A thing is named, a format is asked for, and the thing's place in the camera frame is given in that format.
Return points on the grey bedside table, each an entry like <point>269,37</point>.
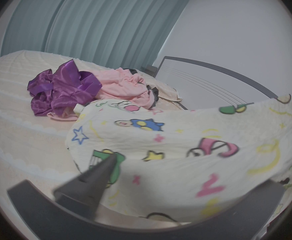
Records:
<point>149,70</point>

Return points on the dark grey garment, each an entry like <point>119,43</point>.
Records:
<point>154,96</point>

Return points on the pink garment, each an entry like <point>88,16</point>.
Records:
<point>121,86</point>

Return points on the cream pillow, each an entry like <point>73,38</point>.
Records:
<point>166,89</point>

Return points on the bed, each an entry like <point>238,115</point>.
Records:
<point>23,96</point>

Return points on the blue-green curtain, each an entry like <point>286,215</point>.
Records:
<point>116,21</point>
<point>28,21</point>

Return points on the purple satin garment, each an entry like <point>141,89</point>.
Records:
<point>65,89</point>

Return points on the white printed pyjama top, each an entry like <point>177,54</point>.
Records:
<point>186,171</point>

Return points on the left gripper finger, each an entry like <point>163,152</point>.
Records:
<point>91,189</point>

